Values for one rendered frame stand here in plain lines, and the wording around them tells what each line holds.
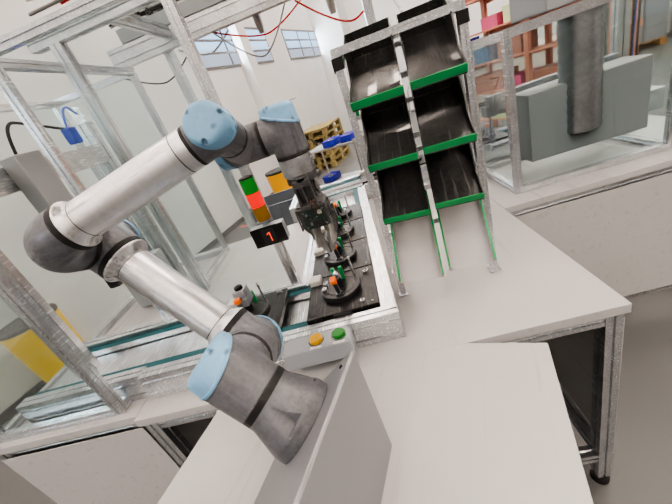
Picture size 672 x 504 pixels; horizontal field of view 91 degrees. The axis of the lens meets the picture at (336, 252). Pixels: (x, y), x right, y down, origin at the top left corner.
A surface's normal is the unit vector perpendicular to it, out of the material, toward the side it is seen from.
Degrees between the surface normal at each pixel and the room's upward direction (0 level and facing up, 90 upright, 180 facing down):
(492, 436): 0
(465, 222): 45
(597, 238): 90
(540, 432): 0
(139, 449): 90
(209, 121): 68
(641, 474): 0
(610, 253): 90
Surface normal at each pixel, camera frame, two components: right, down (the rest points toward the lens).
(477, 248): -0.34, -0.25
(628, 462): -0.32, -0.85
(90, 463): 0.00, 0.45
